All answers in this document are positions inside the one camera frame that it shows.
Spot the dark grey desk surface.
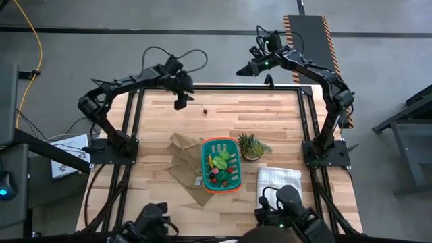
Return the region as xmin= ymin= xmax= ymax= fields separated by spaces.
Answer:
xmin=0 ymin=143 xmax=30 ymax=230

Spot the white printed box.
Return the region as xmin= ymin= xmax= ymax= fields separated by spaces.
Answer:
xmin=50 ymin=134 xmax=91 ymax=179

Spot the black diagonal beam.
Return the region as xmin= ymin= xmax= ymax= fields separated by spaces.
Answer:
xmin=13 ymin=128 xmax=92 ymax=173

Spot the dark grey side panel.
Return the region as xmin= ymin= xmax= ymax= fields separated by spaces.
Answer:
xmin=0 ymin=63 xmax=20 ymax=146

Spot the green basket with orange rim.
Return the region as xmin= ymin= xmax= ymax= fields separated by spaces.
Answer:
xmin=200 ymin=136 xmax=243 ymax=195

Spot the white plaid towel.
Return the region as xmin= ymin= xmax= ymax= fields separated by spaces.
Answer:
xmin=256 ymin=165 xmax=304 ymax=210

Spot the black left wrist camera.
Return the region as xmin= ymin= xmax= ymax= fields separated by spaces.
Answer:
xmin=173 ymin=92 xmax=188 ymax=111

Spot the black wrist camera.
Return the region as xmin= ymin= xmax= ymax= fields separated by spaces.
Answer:
xmin=173 ymin=92 xmax=188 ymax=111
xmin=248 ymin=45 xmax=263 ymax=59

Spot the black cable bracket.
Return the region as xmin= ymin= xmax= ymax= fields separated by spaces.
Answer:
xmin=18 ymin=69 xmax=41 ymax=80

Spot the black aluminium table frame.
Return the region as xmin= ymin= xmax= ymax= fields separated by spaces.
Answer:
xmin=76 ymin=74 xmax=364 ymax=237

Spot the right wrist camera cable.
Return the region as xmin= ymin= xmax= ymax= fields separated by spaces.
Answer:
xmin=255 ymin=24 xmax=306 ymax=57

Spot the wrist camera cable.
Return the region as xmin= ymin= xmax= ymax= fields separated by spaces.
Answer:
xmin=255 ymin=24 xmax=306 ymax=57
xmin=140 ymin=45 xmax=209 ymax=74

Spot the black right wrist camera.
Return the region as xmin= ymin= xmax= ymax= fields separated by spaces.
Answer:
xmin=248 ymin=45 xmax=263 ymax=59

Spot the tan folded cloth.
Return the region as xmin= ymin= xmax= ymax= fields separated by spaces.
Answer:
xmin=167 ymin=132 xmax=213 ymax=207

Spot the succulent in black pot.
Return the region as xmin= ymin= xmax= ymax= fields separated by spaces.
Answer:
xmin=237 ymin=132 xmax=273 ymax=162

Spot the black floor cable cover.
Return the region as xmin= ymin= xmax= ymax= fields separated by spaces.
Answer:
xmin=282 ymin=14 xmax=351 ymax=114

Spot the grey metal stand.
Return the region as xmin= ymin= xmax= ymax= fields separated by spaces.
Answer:
xmin=371 ymin=84 xmax=432 ymax=196

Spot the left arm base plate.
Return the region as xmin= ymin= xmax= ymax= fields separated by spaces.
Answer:
xmin=89 ymin=138 xmax=140 ymax=166

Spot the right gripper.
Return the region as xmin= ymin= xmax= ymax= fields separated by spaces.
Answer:
xmin=236 ymin=53 xmax=281 ymax=77

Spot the black device with light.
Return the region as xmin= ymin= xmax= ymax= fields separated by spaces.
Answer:
xmin=0 ymin=171 xmax=18 ymax=202

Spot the yellow cable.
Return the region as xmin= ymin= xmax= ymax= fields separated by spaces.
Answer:
xmin=12 ymin=0 xmax=44 ymax=119

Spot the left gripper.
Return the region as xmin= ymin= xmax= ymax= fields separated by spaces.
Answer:
xmin=163 ymin=56 xmax=196 ymax=101

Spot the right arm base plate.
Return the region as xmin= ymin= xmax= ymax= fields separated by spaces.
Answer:
xmin=302 ymin=140 xmax=352 ymax=168

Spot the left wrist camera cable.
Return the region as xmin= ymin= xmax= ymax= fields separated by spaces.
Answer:
xmin=140 ymin=45 xmax=209 ymax=74

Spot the yellow-green toy vegetable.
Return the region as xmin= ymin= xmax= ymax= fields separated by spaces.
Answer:
xmin=211 ymin=156 xmax=229 ymax=171

